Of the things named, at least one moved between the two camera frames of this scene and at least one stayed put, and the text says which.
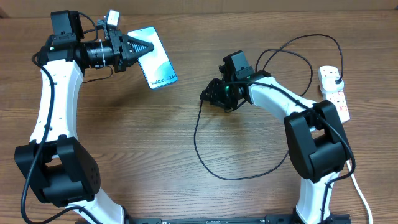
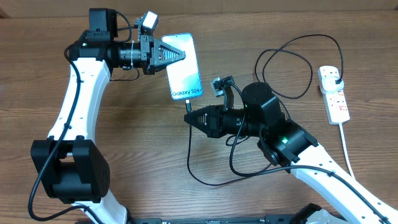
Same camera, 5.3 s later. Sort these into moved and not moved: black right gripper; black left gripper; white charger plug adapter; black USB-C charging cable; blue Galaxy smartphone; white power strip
Moved: black left gripper; black USB-C charging cable; black right gripper; blue Galaxy smartphone
Not moved: white charger plug adapter; white power strip
